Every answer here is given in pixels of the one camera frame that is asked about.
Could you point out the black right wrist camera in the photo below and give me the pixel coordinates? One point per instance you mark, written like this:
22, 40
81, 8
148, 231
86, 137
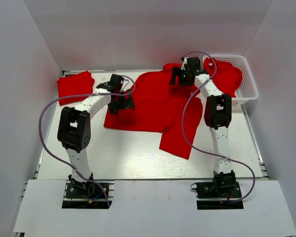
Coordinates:
191, 64

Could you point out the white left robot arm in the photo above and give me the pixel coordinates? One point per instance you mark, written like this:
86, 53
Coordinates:
74, 130

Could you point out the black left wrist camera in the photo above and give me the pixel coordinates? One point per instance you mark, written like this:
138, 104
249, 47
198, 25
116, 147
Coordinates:
114, 85

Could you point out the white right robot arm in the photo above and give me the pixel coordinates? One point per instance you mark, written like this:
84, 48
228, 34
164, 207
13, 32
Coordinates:
217, 115

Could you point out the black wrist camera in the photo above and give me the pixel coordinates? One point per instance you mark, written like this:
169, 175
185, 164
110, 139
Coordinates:
114, 85
191, 64

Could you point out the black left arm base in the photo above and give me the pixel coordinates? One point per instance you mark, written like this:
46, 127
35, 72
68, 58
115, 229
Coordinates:
86, 195

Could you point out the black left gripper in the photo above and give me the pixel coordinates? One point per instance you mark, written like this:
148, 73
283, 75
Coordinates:
129, 103

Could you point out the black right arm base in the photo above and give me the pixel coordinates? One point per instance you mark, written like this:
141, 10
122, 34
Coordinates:
222, 193

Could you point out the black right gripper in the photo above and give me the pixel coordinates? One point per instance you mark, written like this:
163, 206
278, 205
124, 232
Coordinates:
178, 71

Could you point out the folded red t-shirt stack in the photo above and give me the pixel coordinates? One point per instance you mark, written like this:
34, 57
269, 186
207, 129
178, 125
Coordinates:
78, 84

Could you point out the white plastic basket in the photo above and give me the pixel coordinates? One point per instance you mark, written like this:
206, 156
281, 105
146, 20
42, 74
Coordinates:
246, 91

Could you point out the crumpled red t-shirt in basket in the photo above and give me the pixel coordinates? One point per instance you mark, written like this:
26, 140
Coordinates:
228, 78

